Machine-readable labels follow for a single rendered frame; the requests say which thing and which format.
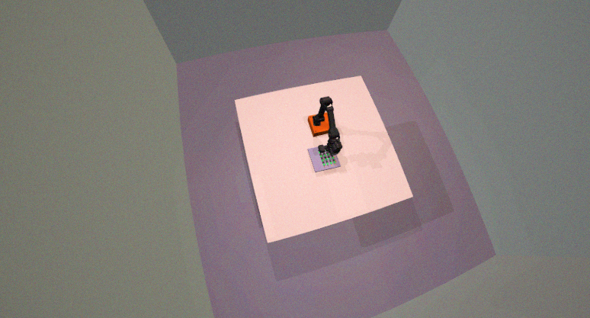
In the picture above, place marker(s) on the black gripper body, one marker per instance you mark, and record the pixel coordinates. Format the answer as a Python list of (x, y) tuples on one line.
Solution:
[(322, 148)]

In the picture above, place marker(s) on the lavender switch panel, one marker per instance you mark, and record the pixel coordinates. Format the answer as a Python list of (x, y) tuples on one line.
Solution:
[(323, 161)]

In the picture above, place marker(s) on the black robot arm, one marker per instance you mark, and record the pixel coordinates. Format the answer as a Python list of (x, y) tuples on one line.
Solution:
[(333, 131)]

